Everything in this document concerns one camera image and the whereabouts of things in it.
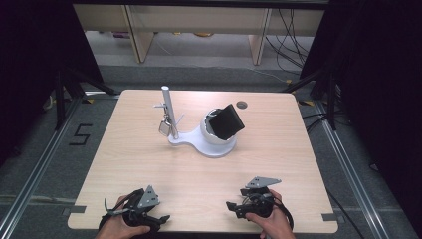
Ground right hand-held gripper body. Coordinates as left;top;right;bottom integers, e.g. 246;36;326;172
236;175;283;220

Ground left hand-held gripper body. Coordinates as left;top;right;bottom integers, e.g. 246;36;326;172
121;184;161;233

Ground white bowl with silver inside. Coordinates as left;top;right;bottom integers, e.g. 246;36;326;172
199;108;237;146

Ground black wallet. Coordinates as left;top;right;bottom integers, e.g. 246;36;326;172
208;104;246;141

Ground silver keychain with carabiner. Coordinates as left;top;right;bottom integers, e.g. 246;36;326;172
157;104;174;138

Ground white stand with pegs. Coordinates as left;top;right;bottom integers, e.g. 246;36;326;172
152;85;238;159

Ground person's right hand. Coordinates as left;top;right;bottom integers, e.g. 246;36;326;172
244;188;297;239

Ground person's left hand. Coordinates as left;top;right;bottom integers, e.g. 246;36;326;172
95;194;151;239

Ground grey tape strip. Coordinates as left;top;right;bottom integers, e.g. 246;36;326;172
321;213;344;223
62;205;87;214

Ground black metal stand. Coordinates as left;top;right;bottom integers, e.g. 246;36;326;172
54;65;121;131
281;65;338;131

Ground black curtain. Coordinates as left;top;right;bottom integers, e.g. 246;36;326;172
0;0;105;167
300;0;422;230

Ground beige wooden desk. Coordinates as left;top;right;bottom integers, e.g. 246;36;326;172
73;3;326;66

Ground black gripper strap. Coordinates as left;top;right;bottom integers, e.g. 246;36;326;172
273;198;295;231
99;188;145;233

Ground aluminium floor rail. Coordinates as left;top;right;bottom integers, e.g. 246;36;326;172
0;96;84;239
313;99;390;239

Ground black floor cables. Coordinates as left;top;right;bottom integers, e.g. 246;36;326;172
300;112;333;134

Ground bundle of black cables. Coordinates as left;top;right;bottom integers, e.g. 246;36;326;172
264;8;315;75

